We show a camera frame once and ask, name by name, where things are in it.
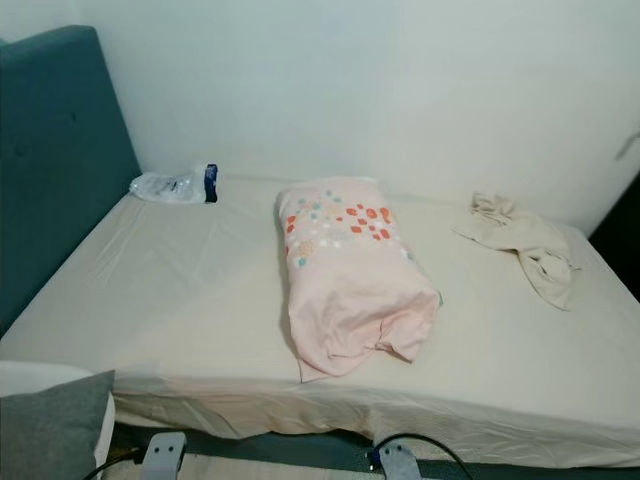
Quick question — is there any pink patterned pillow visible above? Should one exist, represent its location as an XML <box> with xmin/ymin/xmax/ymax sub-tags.
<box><xmin>276</xmin><ymin>177</ymin><xmax>443</xmax><ymax>384</ymax></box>

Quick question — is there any teal upholstered headboard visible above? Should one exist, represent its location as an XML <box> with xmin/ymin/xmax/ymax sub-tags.
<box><xmin>0</xmin><ymin>25</ymin><xmax>142</xmax><ymax>336</ymax></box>

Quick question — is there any grey cushion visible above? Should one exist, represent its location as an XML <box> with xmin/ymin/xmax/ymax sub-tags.
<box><xmin>0</xmin><ymin>370</ymin><xmax>117</xmax><ymax>480</ymax></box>

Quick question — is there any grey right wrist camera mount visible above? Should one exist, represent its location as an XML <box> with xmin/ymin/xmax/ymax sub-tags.
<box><xmin>370</xmin><ymin>441</ymin><xmax>423</xmax><ymax>480</ymax></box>

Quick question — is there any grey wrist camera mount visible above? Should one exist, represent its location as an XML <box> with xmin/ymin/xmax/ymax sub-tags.
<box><xmin>370</xmin><ymin>441</ymin><xmax>423</xmax><ymax>480</ymax></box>
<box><xmin>142</xmin><ymin>431</ymin><xmax>189</xmax><ymax>480</ymax></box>

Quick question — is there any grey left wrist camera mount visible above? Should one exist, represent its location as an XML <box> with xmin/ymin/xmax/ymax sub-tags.
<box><xmin>142</xmin><ymin>431</ymin><xmax>189</xmax><ymax>480</ymax></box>

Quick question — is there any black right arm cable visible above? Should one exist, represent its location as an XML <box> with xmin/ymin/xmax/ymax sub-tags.
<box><xmin>370</xmin><ymin>432</ymin><xmax>476</xmax><ymax>480</ymax></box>

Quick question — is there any crumpled beige cloth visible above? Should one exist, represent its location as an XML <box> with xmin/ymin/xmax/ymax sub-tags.
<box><xmin>452</xmin><ymin>192</ymin><xmax>581</xmax><ymax>311</ymax></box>

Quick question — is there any bed with beige sheet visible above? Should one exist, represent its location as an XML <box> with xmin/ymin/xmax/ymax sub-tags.
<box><xmin>0</xmin><ymin>177</ymin><xmax>640</xmax><ymax>480</ymax></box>

